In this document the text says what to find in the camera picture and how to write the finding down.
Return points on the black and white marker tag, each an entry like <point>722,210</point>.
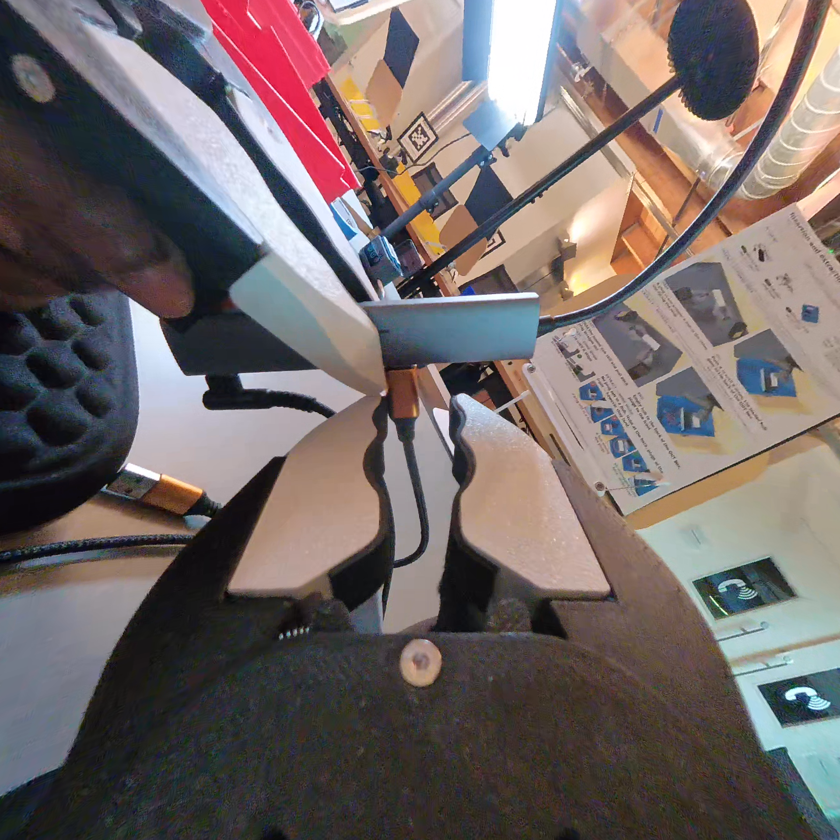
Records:
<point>418,139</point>

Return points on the black and tan wall panel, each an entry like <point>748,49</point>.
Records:
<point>485,190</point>
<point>400,39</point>

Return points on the black phone icon sign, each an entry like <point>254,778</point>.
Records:
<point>745,587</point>
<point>800,695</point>

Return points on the grey usb hub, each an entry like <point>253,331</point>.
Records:
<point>459,328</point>

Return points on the printed instruction poster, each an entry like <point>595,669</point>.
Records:
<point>722,367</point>

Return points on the person's left hand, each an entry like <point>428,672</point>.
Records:
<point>98,256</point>

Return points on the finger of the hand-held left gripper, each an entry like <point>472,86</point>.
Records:
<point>308,321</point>

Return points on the red plastic bin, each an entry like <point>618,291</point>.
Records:
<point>302,131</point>
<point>275,26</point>

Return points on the silver ventilation duct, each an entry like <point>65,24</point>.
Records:
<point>800,131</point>

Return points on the studio light panel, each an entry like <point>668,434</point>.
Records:
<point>518,59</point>

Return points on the small blue grey box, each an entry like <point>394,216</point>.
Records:
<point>380,259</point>

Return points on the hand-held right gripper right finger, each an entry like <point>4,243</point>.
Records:
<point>525,518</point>

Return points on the grey light stand pole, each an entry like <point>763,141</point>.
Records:
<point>433,193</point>

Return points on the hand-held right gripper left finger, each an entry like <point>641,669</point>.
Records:
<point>315,518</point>

